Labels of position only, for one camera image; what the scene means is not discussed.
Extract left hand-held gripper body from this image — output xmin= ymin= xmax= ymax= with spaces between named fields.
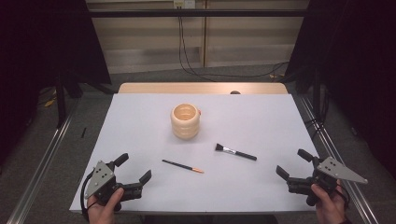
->
xmin=84 ymin=160 xmax=145 ymax=213

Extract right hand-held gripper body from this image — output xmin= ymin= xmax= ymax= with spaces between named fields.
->
xmin=287 ymin=156 xmax=369 ymax=207

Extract black pencil with orange end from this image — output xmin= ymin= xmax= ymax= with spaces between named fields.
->
xmin=161 ymin=159 xmax=205 ymax=175

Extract black makeup brush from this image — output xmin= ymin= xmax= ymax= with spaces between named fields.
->
xmin=214 ymin=143 xmax=259 ymax=162

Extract cream ribbed cup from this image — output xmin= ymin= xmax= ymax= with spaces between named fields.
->
xmin=170 ymin=103 xmax=202 ymax=140

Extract person's left hand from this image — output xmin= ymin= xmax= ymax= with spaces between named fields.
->
xmin=87 ymin=187 xmax=125 ymax=224

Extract person's right hand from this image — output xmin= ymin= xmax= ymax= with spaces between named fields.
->
xmin=310 ymin=182 xmax=352 ymax=224

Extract white table cover board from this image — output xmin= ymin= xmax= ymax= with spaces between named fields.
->
xmin=69 ymin=92 xmax=328 ymax=215

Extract black metal stand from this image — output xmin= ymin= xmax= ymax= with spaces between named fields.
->
xmin=55 ymin=73 xmax=68 ymax=129

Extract wooden table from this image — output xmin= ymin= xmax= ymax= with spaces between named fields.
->
xmin=118 ymin=81 xmax=290 ymax=95

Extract black curtain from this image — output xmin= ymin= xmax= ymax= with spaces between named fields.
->
xmin=0 ymin=0 xmax=112 ymax=167
xmin=284 ymin=0 xmax=396 ymax=180

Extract black horizontal metal bar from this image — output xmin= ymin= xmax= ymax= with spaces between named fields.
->
xmin=88 ymin=8 xmax=308 ymax=19

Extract aluminium floor rail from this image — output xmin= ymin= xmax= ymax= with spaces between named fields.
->
xmin=298 ymin=94 xmax=380 ymax=224
xmin=6 ymin=98 xmax=82 ymax=224

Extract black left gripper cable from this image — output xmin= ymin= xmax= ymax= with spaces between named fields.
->
xmin=79 ymin=172 xmax=95 ymax=220

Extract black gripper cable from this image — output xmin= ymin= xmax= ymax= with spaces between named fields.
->
xmin=79 ymin=172 xmax=95 ymax=220
xmin=335 ymin=182 xmax=350 ymax=209

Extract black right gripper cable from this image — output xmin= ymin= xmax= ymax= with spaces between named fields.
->
xmin=335 ymin=182 xmax=350 ymax=209

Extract black floor cables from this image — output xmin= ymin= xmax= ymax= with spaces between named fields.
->
xmin=305 ymin=90 xmax=329 ymax=141

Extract black wall cable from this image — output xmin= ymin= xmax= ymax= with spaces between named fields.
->
xmin=180 ymin=15 xmax=291 ymax=79
xmin=177 ymin=15 xmax=219 ymax=83

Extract white wall socket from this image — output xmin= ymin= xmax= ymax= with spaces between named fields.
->
xmin=173 ymin=0 xmax=197 ymax=9

